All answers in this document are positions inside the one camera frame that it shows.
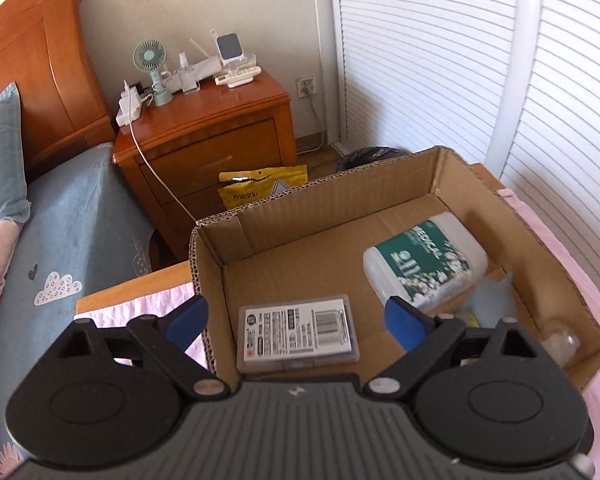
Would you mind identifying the brown cardboard box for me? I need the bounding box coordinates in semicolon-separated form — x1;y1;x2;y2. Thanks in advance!
187;145;600;393

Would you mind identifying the green label cotton swab box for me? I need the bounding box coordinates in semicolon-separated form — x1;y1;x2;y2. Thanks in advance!
362;211;490;311

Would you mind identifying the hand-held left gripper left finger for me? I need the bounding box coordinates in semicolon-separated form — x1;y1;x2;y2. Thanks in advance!
55;294;231;402

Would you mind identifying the blue pillow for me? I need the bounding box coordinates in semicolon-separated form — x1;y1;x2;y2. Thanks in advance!
0;81;31;231

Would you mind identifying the white louvered closet door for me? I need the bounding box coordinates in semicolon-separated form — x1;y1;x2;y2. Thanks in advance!
327;0;526;161
500;0;600;331

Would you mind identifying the clear plastic jar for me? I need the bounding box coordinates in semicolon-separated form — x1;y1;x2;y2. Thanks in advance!
472;271;581;365

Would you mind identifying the grey plastic case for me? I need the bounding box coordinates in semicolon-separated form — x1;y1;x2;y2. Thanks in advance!
236;294;361;375

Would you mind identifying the black trash bag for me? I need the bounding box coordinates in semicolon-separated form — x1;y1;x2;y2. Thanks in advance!
336;146;411;173

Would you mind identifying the wooden nightstand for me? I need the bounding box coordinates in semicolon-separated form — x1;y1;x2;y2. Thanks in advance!
112;67;300;266

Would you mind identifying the white device on stand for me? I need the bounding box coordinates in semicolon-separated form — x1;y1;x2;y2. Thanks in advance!
211;29;246;73

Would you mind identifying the white remote control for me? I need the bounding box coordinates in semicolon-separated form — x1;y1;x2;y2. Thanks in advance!
215;64;263;89

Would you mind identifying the small green desk fan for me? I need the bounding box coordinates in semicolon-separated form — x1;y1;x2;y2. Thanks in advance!
132;40;173;107

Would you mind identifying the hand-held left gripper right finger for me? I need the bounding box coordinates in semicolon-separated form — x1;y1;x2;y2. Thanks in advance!
362;296;544;401

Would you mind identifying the yellow plastic bag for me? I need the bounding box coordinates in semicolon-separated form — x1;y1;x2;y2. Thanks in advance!
218;164;309;211

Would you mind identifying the clear spray bottle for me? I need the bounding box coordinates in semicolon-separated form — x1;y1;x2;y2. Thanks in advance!
177;52;192;93

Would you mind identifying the white charging cable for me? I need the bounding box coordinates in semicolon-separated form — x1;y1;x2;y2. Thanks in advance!
128;120;198;223

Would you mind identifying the white power strip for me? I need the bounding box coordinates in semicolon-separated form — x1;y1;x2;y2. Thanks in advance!
116;80;153;127

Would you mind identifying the blue printed bedsheet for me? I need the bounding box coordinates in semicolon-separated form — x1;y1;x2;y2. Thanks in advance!
0;142;156;466

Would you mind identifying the white wall cable duct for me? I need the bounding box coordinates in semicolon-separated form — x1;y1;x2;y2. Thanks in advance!
310;0;329;146

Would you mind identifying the white rectangular box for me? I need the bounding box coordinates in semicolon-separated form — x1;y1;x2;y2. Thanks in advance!
187;56;222;87

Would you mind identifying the white plug cable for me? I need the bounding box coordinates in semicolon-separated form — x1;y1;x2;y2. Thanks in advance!
297;91;331;155

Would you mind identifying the wooden bed headboard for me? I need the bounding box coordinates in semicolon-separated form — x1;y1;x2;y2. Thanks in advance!
0;0;118;181

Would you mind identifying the white vertical post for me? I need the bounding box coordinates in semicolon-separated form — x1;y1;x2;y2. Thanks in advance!
484;0;547;183

